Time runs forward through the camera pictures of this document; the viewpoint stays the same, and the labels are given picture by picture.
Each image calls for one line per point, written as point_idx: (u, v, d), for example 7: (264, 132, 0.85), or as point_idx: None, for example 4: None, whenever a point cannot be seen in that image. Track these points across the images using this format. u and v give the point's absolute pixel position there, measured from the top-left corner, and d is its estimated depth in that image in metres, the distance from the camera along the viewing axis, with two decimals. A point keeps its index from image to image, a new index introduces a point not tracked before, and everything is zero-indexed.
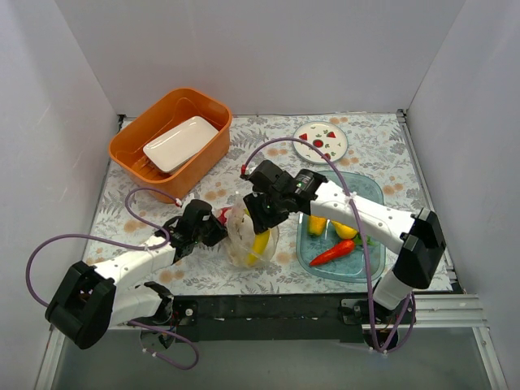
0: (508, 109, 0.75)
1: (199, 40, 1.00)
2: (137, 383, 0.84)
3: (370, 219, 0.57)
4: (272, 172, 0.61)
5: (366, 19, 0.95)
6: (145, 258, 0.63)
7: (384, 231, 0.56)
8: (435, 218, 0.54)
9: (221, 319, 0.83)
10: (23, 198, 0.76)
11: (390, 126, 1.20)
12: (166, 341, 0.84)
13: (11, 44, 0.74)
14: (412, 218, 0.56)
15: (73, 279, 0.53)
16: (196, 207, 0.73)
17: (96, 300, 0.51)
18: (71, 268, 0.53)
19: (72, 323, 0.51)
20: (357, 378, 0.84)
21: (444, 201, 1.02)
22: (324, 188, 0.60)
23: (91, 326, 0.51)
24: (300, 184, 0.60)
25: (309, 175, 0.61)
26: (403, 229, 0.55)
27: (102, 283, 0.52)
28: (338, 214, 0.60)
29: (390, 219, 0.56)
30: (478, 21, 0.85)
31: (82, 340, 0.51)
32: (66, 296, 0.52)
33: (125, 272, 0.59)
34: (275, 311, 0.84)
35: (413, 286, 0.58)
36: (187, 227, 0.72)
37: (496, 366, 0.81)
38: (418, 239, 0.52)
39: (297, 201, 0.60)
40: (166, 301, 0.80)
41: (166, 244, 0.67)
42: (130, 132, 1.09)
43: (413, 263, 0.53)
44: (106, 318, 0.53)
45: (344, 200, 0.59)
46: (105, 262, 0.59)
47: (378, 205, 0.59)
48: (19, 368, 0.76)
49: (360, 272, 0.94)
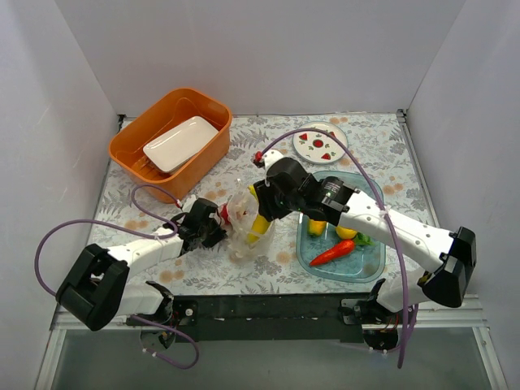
0: (507, 109, 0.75)
1: (199, 40, 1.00)
2: (137, 383, 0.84)
3: (408, 236, 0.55)
4: (299, 175, 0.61)
5: (366, 19, 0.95)
6: (155, 245, 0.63)
7: (421, 249, 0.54)
8: (475, 238, 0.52)
9: (222, 319, 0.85)
10: (23, 198, 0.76)
11: (390, 126, 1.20)
12: (166, 341, 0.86)
13: (10, 43, 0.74)
14: (451, 236, 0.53)
15: (87, 261, 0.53)
16: (204, 204, 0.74)
17: (109, 281, 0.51)
18: (85, 249, 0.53)
19: (85, 304, 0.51)
20: (357, 378, 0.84)
21: (444, 201, 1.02)
22: (357, 200, 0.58)
23: (103, 307, 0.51)
24: (329, 192, 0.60)
25: (338, 184, 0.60)
26: (442, 249, 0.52)
27: (115, 264, 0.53)
28: (370, 227, 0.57)
29: (428, 237, 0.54)
30: (478, 22, 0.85)
31: (94, 321, 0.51)
32: (78, 278, 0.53)
33: (137, 256, 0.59)
34: (276, 311, 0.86)
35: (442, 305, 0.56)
36: (193, 223, 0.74)
37: (496, 366, 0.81)
38: (457, 262, 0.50)
39: (324, 210, 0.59)
40: (166, 301, 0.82)
41: (175, 236, 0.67)
42: (130, 132, 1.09)
43: (452, 287, 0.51)
44: (117, 299, 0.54)
45: (378, 214, 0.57)
46: (117, 246, 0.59)
47: (413, 221, 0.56)
48: (19, 368, 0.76)
49: (360, 272, 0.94)
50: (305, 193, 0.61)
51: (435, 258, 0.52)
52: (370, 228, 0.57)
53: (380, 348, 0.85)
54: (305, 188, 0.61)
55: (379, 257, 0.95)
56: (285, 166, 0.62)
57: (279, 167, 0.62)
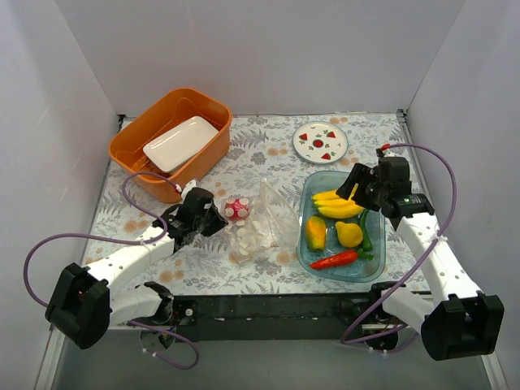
0: (507, 108, 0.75)
1: (198, 40, 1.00)
2: (139, 382, 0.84)
3: (437, 265, 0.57)
4: (400, 174, 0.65)
5: (366, 19, 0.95)
6: (142, 255, 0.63)
7: (439, 281, 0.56)
8: (499, 314, 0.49)
9: (222, 319, 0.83)
10: (22, 197, 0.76)
11: (390, 125, 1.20)
12: (166, 341, 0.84)
13: (11, 43, 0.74)
14: (475, 292, 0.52)
15: (67, 282, 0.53)
16: (198, 195, 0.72)
17: (90, 301, 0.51)
18: (65, 270, 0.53)
19: (71, 325, 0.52)
20: (357, 378, 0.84)
21: (443, 200, 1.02)
22: (423, 217, 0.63)
23: (89, 327, 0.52)
24: (408, 199, 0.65)
25: (421, 200, 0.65)
26: (455, 292, 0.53)
27: (96, 285, 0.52)
28: (415, 242, 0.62)
29: (455, 279, 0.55)
30: (478, 22, 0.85)
31: (83, 339, 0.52)
32: (62, 298, 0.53)
33: (120, 270, 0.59)
34: (275, 311, 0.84)
35: (428, 351, 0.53)
36: (188, 216, 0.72)
37: (496, 366, 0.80)
38: (461, 309, 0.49)
39: (392, 210, 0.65)
40: (166, 301, 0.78)
41: (163, 237, 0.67)
42: (130, 132, 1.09)
43: (441, 325, 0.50)
44: (103, 318, 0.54)
45: (430, 236, 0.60)
46: (99, 262, 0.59)
47: (457, 262, 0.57)
48: (19, 368, 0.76)
49: (361, 272, 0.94)
50: (391, 190, 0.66)
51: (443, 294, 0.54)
52: (413, 240, 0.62)
53: (380, 348, 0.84)
54: (396, 188, 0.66)
55: (379, 257, 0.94)
56: (396, 161, 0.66)
57: (393, 158, 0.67)
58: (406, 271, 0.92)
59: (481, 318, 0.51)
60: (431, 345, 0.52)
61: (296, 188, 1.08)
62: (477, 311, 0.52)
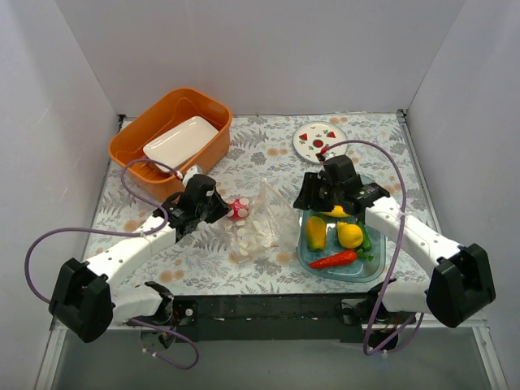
0: (508, 108, 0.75)
1: (199, 40, 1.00)
2: (138, 383, 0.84)
3: (414, 237, 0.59)
4: (347, 172, 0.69)
5: (366, 19, 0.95)
6: (142, 246, 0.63)
7: (424, 250, 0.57)
8: (484, 257, 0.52)
9: (222, 319, 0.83)
10: (22, 197, 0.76)
11: (390, 126, 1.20)
12: (166, 341, 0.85)
13: (11, 43, 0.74)
14: (457, 247, 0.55)
15: (67, 279, 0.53)
16: (199, 182, 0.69)
17: (90, 298, 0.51)
18: (65, 266, 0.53)
19: (75, 320, 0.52)
20: (357, 378, 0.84)
21: (443, 200, 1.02)
22: (382, 200, 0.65)
23: (91, 322, 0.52)
24: (363, 192, 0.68)
25: (374, 188, 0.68)
26: (442, 253, 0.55)
27: (95, 281, 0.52)
28: (387, 227, 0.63)
29: (434, 242, 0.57)
30: (478, 22, 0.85)
31: (87, 334, 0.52)
32: (64, 294, 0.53)
33: (120, 264, 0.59)
34: (275, 311, 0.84)
35: (445, 322, 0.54)
36: (189, 204, 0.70)
37: (497, 366, 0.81)
38: (452, 267, 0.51)
39: (355, 207, 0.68)
40: (166, 301, 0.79)
41: (164, 227, 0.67)
42: (130, 132, 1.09)
43: (444, 291, 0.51)
44: (106, 312, 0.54)
45: (396, 214, 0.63)
46: (98, 256, 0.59)
47: (429, 228, 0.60)
48: (19, 368, 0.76)
49: (361, 272, 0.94)
50: (346, 188, 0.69)
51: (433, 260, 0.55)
52: (387, 227, 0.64)
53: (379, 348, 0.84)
54: (348, 185, 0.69)
55: (379, 257, 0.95)
56: (340, 161, 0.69)
57: (335, 158, 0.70)
58: (406, 271, 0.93)
59: (473, 270, 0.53)
60: (444, 315, 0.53)
61: (296, 188, 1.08)
62: (465, 265, 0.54)
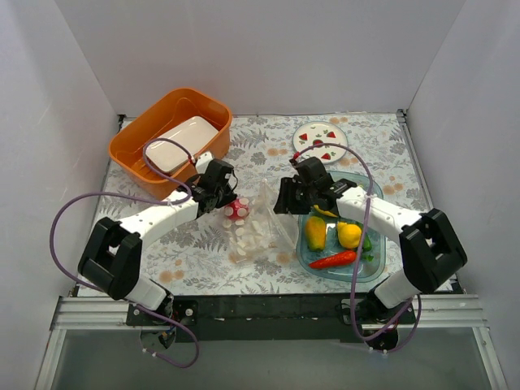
0: (507, 107, 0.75)
1: (198, 40, 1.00)
2: (138, 383, 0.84)
3: (380, 214, 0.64)
4: (318, 171, 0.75)
5: (366, 19, 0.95)
6: (169, 214, 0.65)
7: (390, 223, 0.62)
8: (444, 219, 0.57)
9: (222, 319, 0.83)
10: (22, 197, 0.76)
11: (390, 126, 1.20)
12: (166, 341, 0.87)
13: (11, 44, 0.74)
14: (418, 214, 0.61)
15: (101, 235, 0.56)
16: (219, 164, 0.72)
17: (123, 250, 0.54)
18: (99, 223, 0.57)
19: (104, 275, 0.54)
20: (357, 378, 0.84)
21: (442, 201, 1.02)
22: (349, 192, 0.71)
23: (122, 276, 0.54)
24: (334, 188, 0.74)
25: (343, 184, 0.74)
26: (405, 222, 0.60)
27: (128, 236, 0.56)
28: (357, 212, 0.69)
29: (398, 214, 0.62)
30: (478, 22, 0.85)
31: (114, 290, 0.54)
32: (97, 250, 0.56)
33: (150, 226, 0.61)
34: (276, 311, 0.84)
35: (424, 288, 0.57)
36: (209, 184, 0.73)
37: (497, 366, 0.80)
38: (417, 232, 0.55)
39: (328, 202, 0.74)
40: (166, 301, 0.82)
41: (188, 200, 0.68)
42: (129, 132, 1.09)
43: (414, 256, 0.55)
44: (134, 270, 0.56)
45: (363, 198, 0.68)
46: (130, 217, 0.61)
47: (392, 205, 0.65)
48: (19, 368, 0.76)
49: (360, 272, 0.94)
50: (318, 187, 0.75)
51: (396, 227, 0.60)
52: (357, 213, 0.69)
53: (380, 348, 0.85)
54: (319, 184, 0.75)
55: (379, 257, 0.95)
56: (308, 162, 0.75)
57: (305, 160, 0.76)
58: None
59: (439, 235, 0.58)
60: (421, 281, 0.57)
61: None
62: (431, 231, 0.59)
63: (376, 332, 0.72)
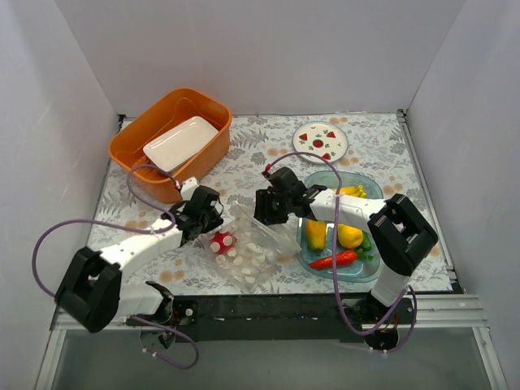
0: (507, 107, 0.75)
1: (199, 40, 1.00)
2: (139, 383, 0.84)
3: (349, 208, 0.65)
4: (289, 180, 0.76)
5: (366, 19, 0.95)
6: (152, 242, 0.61)
7: (360, 215, 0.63)
8: (407, 201, 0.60)
9: (222, 319, 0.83)
10: (22, 197, 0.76)
11: (390, 126, 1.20)
12: (166, 341, 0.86)
13: (11, 44, 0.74)
14: (383, 202, 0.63)
15: (80, 265, 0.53)
16: (205, 191, 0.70)
17: (102, 283, 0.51)
18: (78, 253, 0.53)
19: (81, 309, 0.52)
20: (358, 378, 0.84)
21: (443, 201, 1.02)
22: (320, 195, 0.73)
23: (99, 311, 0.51)
24: (306, 193, 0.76)
25: (315, 188, 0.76)
26: (373, 211, 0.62)
27: (108, 268, 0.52)
28: (331, 212, 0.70)
29: (366, 205, 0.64)
30: (478, 22, 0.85)
31: (92, 325, 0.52)
32: (74, 281, 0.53)
33: (132, 256, 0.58)
34: (276, 311, 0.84)
35: (405, 271, 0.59)
36: (195, 211, 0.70)
37: (497, 366, 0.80)
38: (383, 218, 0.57)
39: (304, 210, 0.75)
40: (166, 301, 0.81)
41: (172, 228, 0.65)
42: (130, 132, 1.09)
43: (385, 240, 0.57)
44: (113, 301, 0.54)
45: (332, 197, 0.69)
46: (110, 246, 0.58)
47: (359, 197, 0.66)
48: (19, 368, 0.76)
49: (360, 272, 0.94)
50: (291, 195, 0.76)
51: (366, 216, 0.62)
52: (330, 213, 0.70)
53: (380, 348, 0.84)
54: (293, 192, 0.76)
55: (379, 257, 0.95)
56: (280, 173, 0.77)
57: (277, 171, 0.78)
58: None
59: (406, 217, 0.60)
60: (399, 265, 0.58)
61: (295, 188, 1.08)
62: (397, 215, 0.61)
63: (370, 328, 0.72)
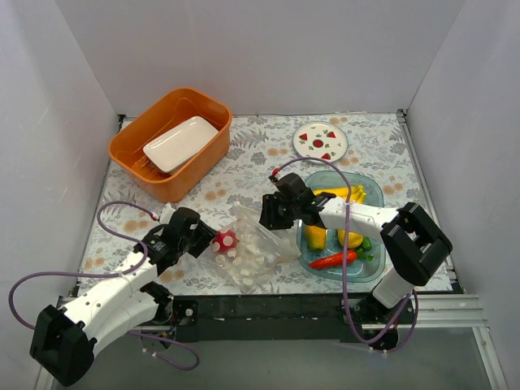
0: (508, 107, 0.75)
1: (198, 40, 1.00)
2: (139, 383, 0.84)
3: (361, 217, 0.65)
4: (298, 188, 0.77)
5: (366, 19, 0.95)
6: (120, 288, 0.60)
7: (370, 224, 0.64)
8: (419, 210, 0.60)
9: (222, 319, 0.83)
10: (21, 197, 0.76)
11: (390, 126, 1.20)
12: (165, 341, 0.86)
13: (10, 43, 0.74)
14: (396, 211, 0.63)
15: (44, 327, 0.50)
16: (184, 215, 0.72)
17: (67, 348, 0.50)
18: (41, 314, 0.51)
19: (54, 367, 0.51)
20: (357, 378, 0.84)
21: (443, 201, 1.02)
22: (330, 203, 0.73)
23: (70, 370, 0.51)
24: (314, 201, 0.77)
25: (323, 196, 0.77)
26: (385, 220, 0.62)
27: (72, 330, 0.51)
28: (341, 221, 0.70)
29: (377, 214, 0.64)
30: (479, 22, 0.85)
31: (67, 379, 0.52)
32: (42, 341, 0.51)
33: (97, 309, 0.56)
34: (276, 311, 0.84)
35: (418, 281, 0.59)
36: (173, 236, 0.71)
37: (497, 366, 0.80)
38: (397, 229, 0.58)
39: (313, 218, 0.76)
40: (166, 301, 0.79)
41: (144, 265, 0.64)
42: (129, 132, 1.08)
43: (399, 250, 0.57)
44: (86, 354, 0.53)
45: (343, 205, 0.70)
46: (75, 300, 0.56)
47: (370, 206, 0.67)
48: (19, 368, 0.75)
49: (361, 272, 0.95)
50: (301, 202, 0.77)
51: (378, 225, 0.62)
52: (339, 221, 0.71)
53: (380, 348, 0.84)
54: (302, 199, 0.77)
55: (379, 257, 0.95)
56: (289, 179, 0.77)
57: (285, 178, 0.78)
58: None
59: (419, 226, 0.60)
60: (413, 275, 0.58)
61: None
62: (410, 224, 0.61)
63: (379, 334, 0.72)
